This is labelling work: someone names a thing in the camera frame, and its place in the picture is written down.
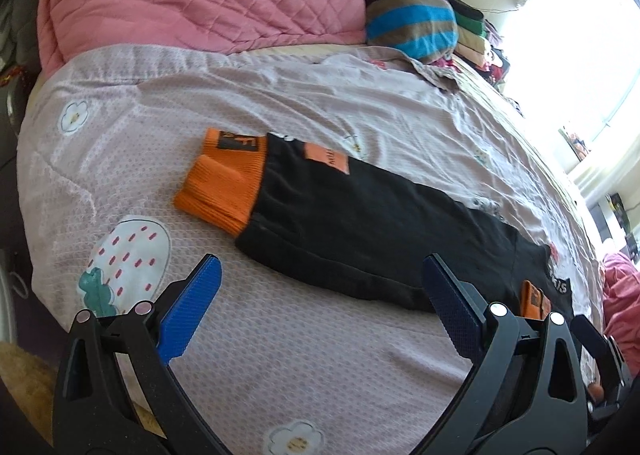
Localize striped pillow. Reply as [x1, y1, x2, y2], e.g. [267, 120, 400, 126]
[360, 0, 459, 64]

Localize crumpled pink cloth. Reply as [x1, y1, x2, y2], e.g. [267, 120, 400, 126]
[601, 251, 640, 377]

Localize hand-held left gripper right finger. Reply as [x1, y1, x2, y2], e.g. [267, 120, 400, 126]
[415, 254, 589, 455]

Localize tan fuzzy rug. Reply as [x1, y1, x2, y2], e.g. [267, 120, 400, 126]
[0, 340, 68, 438]

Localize pink printed bed sheet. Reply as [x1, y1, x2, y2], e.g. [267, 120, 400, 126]
[15, 42, 610, 455]

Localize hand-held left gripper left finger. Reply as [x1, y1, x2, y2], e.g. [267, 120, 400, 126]
[52, 254, 232, 455]

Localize dark furniture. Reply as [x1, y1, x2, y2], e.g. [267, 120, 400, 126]
[589, 192, 640, 256]

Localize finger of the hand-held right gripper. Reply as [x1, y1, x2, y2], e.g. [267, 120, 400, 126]
[570, 314, 617, 367]

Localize stack of folded clothes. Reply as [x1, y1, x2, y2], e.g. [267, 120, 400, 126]
[449, 0, 512, 87]

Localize black pants with orange cuffs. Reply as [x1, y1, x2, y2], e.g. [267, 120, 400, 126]
[173, 128, 574, 322]

